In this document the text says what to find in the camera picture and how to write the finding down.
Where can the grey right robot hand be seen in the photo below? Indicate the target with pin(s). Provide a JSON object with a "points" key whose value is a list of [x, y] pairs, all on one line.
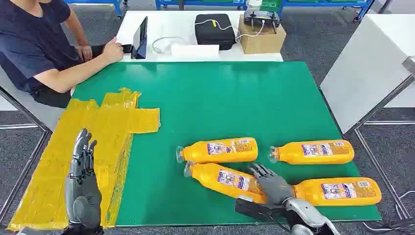
{"points": [[275, 189]]}

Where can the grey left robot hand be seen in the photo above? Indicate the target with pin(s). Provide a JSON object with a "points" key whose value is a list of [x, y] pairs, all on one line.
{"points": [[82, 198]]}

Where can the orange drink bottle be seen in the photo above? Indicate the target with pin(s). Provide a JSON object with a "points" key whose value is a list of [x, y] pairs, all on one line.
{"points": [[340, 191], [223, 150], [220, 180], [317, 151]]}

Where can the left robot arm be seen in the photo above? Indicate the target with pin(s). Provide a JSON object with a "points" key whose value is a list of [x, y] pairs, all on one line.
{"points": [[82, 232]]}

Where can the yellow plastic sheet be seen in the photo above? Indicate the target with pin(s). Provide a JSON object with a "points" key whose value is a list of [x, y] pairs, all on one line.
{"points": [[81, 123]]}

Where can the green table mat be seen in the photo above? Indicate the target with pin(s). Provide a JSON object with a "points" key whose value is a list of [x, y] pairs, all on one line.
{"points": [[227, 103]]}

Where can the person's left hand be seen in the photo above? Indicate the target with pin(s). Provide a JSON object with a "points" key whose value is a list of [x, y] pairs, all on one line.
{"points": [[85, 52]]}

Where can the person's hand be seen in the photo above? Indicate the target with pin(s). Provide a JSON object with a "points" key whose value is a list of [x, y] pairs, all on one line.
{"points": [[114, 50], [85, 52]]}

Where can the brown cardboard box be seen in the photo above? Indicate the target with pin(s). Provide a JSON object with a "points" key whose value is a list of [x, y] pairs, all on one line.
{"points": [[262, 42]]}

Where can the person's right hand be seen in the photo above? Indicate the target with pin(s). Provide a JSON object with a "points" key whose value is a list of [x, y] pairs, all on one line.
{"points": [[114, 50]]}

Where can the white flat paper box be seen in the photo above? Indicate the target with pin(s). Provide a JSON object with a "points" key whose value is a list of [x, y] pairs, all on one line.
{"points": [[194, 52]]}

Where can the person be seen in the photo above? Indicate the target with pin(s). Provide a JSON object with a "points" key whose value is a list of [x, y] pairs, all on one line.
{"points": [[29, 39]]}

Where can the black zip case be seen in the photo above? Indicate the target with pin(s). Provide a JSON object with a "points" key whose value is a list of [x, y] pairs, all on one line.
{"points": [[214, 32]]}

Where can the black tablet on stand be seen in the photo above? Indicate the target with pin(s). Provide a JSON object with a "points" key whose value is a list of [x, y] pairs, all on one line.
{"points": [[140, 39]]}

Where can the grey handheld controller device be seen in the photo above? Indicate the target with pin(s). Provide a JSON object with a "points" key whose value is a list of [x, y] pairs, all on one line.
{"points": [[261, 18]]}

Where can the green crate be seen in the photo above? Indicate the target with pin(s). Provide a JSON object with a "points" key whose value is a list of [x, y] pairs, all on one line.
{"points": [[271, 5]]}

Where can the blue metal rack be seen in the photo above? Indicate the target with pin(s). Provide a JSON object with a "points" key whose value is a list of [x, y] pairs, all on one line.
{"points": [[201, 3], [97, 2], [324, 3]]}

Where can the white desk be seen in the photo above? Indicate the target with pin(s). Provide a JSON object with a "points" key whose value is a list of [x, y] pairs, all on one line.
{"points": [[175, 22]]}

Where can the white side table metal frame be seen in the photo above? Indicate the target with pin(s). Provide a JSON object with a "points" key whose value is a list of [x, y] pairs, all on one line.
{"points": [[366, 71], [30, 108]]}

